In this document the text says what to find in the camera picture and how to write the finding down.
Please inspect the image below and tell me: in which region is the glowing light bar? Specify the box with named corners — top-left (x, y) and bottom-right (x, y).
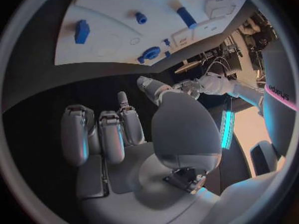
top-left (220, 110), bottom-right (236, 150)

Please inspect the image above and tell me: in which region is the short blue cylinder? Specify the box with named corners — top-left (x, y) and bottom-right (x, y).
top-left (135, 12), bottom-right (148, 25)

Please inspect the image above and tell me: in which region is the white cable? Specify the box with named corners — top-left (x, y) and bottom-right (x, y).
top-left (210, 57), bottom-right (234, 76)
top-left (205, 59), bottom-right (226, 77)

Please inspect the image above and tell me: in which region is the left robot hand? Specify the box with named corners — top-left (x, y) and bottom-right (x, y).
top-left (172, 79), bottom-right (204, 100)

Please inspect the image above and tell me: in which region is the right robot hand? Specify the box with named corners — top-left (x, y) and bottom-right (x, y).
top-left (60, 76), bottom-right (223, 224)

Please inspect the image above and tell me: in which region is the long blue peg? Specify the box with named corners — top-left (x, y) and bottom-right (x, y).
top-left (175, 6), bottom-right (199, 29)

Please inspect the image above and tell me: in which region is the blue gear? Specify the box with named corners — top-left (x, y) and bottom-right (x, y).
top-left (137, 46), bottom-right (162, 64)

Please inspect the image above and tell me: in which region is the white task board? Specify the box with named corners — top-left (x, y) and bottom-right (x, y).
top-left (53, 0), bottom-right (249, 66)

